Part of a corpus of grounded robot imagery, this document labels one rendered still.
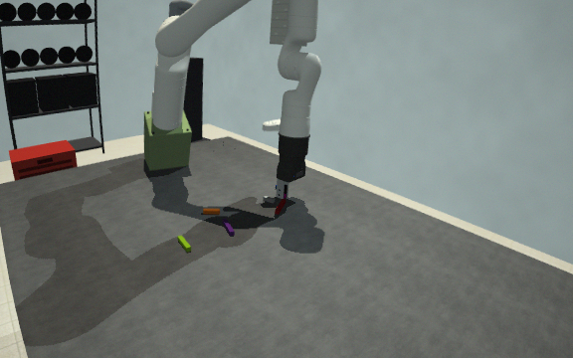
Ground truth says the lime green rod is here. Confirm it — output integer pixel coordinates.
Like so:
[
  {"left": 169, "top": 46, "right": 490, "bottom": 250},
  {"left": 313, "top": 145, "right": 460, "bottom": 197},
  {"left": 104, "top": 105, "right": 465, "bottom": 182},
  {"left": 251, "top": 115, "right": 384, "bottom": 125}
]
[{"left": 177, "top": 236, "right": 191, "bottom": 252}]

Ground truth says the red rod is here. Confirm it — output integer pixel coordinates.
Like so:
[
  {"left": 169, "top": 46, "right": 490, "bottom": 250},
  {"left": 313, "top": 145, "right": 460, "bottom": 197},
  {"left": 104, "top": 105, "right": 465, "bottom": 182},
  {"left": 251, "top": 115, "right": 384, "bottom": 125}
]
[{"left": 275, "top": 199, "right": 286, "bottom": 214}]

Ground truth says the purple rod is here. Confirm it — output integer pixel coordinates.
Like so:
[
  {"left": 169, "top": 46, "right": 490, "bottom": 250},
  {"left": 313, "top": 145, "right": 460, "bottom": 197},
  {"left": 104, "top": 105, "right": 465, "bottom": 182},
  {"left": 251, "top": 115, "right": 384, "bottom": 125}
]
[{"left": 223, "top": 219, "right": 235, "bottom": 236}]

